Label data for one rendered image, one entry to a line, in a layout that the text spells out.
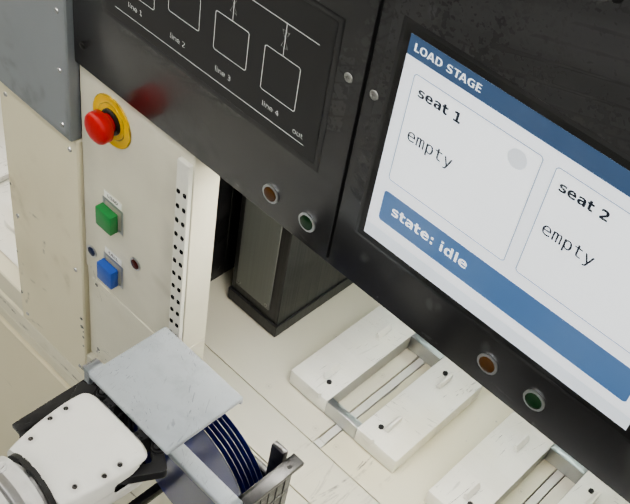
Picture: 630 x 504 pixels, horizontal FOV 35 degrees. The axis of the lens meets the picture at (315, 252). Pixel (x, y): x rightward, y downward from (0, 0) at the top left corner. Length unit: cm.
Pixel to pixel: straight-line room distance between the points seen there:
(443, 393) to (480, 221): 76
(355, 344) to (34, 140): 57
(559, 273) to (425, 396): 77
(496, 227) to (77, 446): 44
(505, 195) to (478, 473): 75
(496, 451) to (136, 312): 55
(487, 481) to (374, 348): 27
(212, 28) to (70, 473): 43
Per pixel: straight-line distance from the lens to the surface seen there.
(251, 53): 92
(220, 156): 102
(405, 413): 150
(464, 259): 84
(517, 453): 151
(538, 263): 79
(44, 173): 138
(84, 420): 99
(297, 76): 88
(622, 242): 74
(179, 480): 123
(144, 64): 107
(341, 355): 154
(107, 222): 126
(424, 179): 82
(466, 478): 146
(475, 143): 77
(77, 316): 151
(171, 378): 102
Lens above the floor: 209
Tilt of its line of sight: 45 degrees down
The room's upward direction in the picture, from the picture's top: 11 degrees clockwise
